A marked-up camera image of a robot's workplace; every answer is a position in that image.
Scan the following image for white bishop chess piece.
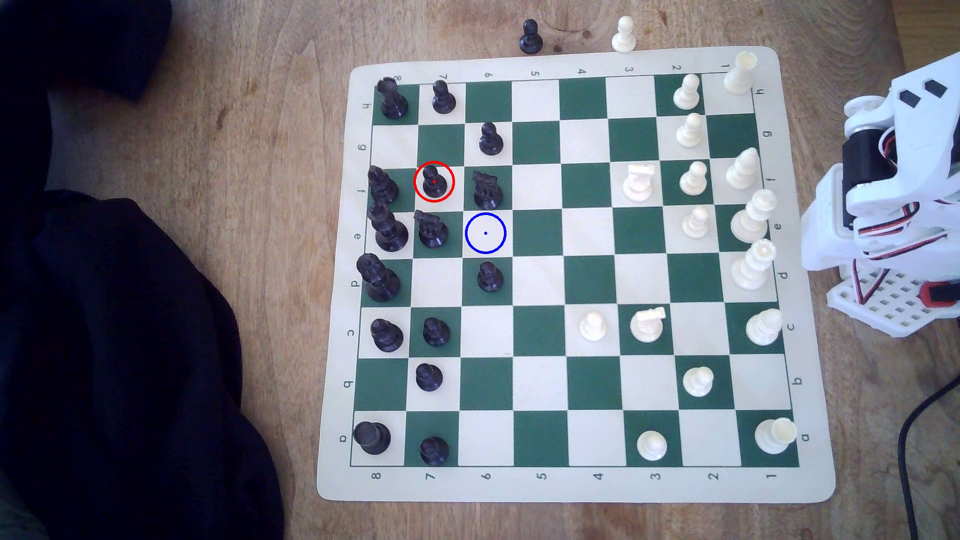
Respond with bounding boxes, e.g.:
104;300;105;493
745;308;784;347
725;147;762;191

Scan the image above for black cloth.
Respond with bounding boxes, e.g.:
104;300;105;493
0;0;175;192
0;189;286;540

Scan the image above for white perforated base plate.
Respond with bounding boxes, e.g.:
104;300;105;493
826;258;960;339

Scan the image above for black knight chess piece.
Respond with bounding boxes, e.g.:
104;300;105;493
413;210;450;249
472;171;504;211

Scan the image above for white rook chess piece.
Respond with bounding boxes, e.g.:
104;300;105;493
753;417;798;456
723;51;758;96

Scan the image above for green and cream chess mat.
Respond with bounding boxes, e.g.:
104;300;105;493
316;46;837;504

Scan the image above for white queen chess piece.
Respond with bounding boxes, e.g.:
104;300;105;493
730;238;777;292

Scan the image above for black cable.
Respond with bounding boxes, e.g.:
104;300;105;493
897;372;960;540

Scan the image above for white king chess piece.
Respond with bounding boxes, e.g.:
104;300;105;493
729;189;779;244

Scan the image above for black queen chess piece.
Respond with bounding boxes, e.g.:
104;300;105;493
356;252;402;303

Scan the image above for white knight chess piece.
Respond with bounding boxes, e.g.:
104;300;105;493
629;306;667;345
622;163;657;204

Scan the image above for black rook chess piece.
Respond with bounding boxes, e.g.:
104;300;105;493
353;420;393;456
375;76;411;121

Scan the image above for black bishop chess piece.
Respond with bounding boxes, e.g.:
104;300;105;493
370;318;405;354
366;165;401;205

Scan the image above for black king chess piece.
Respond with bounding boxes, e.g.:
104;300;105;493
367;202;411;253

